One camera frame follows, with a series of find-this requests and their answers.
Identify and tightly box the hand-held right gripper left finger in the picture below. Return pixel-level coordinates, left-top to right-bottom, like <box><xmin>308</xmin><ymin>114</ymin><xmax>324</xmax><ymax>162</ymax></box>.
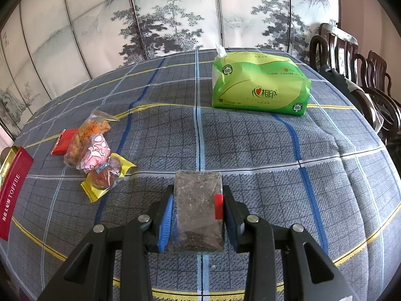
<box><xmin>38</xmin><ymin>184</ymin><xmax>175</xmax><ymax>301</ymax></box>

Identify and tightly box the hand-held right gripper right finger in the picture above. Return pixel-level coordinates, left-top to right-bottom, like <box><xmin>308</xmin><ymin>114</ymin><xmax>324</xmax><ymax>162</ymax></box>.
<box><xmin>221</xmin><ymin>185</ymin><xmax>359</xmax><ymax>301</ymax></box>

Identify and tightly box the dark sesame bar packet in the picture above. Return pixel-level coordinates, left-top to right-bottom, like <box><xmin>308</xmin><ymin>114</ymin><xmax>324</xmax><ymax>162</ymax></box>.
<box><xmin>174</xmin><ymin>170</ymin><xmax>227</xmax><ymax>253</ymax></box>

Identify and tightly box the yellow-edged pastry packet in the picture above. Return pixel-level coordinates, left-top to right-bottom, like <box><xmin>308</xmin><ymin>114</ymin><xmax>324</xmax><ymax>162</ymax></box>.
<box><xmin>81</xmin><ymin>153</ymin><xmax>138</xmax><ymax>203</ymax></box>

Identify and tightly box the pink patterned pastry packet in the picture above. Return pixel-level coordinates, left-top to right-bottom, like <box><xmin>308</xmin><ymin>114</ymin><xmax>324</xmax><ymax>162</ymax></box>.
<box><xmin>78</xmin><ymin>133</ymin><xmax>112</xmax><ymax>174</ymax></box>

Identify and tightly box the clear bag of orange snacks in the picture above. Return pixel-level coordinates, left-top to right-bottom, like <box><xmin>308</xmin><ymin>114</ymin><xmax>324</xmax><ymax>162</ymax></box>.
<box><xmin>63</xmin><ymin>110</ymin><xmax>119</xmax><ymax>167</ymax></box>

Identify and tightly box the red snack packet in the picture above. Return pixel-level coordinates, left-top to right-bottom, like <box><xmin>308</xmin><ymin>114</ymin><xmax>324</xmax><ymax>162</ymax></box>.
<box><xmin>50</xmin><ymin>128</ymin><xmax>79</xmax><ymax>156</ymax></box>

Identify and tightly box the red tin box gold inside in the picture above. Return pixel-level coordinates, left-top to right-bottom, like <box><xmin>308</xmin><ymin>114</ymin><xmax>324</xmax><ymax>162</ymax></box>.
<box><xmin>0</xmin><ymin>146</ymin><xmax>34</xmax><ymax>242</ymax></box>

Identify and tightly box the plaid grey-blue tablecloth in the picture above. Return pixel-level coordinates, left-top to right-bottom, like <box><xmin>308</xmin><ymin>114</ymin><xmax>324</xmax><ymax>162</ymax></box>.
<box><xmin>0</xmin><ymin>48</ymin><xmax>401</xmax><ymax>301</ymax></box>

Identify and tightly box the green tissue pack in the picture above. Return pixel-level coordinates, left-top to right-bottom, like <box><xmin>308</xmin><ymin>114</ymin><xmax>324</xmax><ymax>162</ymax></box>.
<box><xmin>211</xmin><ymin>44</ymin><xmax>313</xmax><ymax>116</ymax></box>

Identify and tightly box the dark cloth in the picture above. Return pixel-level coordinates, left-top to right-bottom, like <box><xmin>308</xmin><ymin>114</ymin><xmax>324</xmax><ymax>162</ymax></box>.
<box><xmin>321</xmin><ymin>64</ymin><xmax>361</xmax><ymax>93</ymax></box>

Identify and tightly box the dark carved wooden chair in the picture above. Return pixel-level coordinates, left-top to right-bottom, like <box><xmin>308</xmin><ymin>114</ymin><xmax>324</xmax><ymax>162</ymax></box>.
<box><xmin>354</xmin><ymin>50</ymin><xmax>401</xmax><ymax>146</ymax></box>
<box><xmin>309</xmin><ymin>23</ymin><xmax>360</xmax><ymax>80</ymax></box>

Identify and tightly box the ink landscape folding screen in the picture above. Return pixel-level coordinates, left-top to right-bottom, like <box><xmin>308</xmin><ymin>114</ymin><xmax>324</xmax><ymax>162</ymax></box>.
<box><xmin>0</xmin><ymin>0</ymin><xmax>340</xmax><ymax>140</ymax></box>

